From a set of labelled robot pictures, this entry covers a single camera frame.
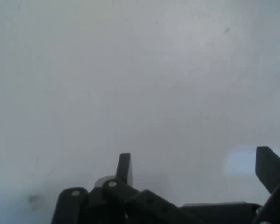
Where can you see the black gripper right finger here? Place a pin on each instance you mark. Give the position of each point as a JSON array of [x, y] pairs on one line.
[[268, 170]]

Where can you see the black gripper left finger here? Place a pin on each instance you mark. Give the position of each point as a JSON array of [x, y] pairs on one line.
[[121, 196]]

